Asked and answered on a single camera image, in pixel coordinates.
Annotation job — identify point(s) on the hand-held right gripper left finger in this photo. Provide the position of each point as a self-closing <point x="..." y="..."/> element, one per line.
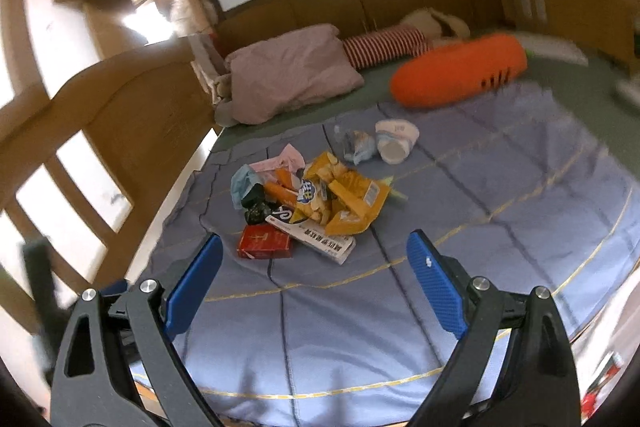
<point x="195" y="287"/>

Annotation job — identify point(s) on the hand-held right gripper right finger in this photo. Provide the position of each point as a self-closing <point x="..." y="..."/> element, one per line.
<point x="435" y="287"/>

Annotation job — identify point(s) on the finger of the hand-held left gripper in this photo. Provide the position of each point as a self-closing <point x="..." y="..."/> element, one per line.
<point x="39" y="292"/>

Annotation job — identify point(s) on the yellow chip bag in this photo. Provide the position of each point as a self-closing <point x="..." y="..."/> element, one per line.
<point x="345" y="197"/>

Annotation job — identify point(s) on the red cardboard box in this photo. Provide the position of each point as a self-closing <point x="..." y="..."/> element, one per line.
<point x="262" y="243"/>

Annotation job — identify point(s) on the blue checked blanket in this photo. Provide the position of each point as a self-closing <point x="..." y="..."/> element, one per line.
<point x="350" y="332"/>

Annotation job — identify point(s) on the dark green wrapper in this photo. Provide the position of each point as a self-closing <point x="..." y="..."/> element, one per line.
<point x="257" y="207"/>

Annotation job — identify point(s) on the teal crumpled wrapper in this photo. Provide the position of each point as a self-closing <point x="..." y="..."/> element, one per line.
<point x="245" y="184"/>

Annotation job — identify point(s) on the long white cardboard box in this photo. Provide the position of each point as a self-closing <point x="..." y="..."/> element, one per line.
<point x="325" y="243"/>

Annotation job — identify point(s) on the orange snack wrapper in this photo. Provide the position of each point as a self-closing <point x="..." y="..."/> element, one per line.
<point x="282" y="192"/>

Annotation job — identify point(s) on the white paper cup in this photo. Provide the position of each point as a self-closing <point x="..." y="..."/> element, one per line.
<point x="395" y="142"/>

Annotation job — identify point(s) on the pink crumpled wrapper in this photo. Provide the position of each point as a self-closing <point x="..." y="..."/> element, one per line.
<point x="280" y="159"/>

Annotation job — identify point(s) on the grey plush toy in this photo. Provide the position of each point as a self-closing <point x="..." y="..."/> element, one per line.
<point x="225" y="107"/>

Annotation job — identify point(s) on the green bed sheet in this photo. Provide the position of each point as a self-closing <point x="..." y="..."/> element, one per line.
<point x="370" y="92"/>

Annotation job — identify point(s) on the orange carrot plush pillow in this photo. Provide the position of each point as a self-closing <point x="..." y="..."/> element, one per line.
<point x="450" y="72"/>

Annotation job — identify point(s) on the pink pillow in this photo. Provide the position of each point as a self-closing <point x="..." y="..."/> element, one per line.
<point x="295" y="72"/>

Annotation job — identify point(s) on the striped plush toy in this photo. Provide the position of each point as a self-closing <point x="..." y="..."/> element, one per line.
<point x="385" y="44"/>

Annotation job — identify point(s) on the white hanging garment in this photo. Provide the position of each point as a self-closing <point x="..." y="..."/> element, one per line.
<point x="187" y="14"/>

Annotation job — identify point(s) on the wooden bed rail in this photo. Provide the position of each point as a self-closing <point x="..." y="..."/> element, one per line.
<point x="135" y="132"/>

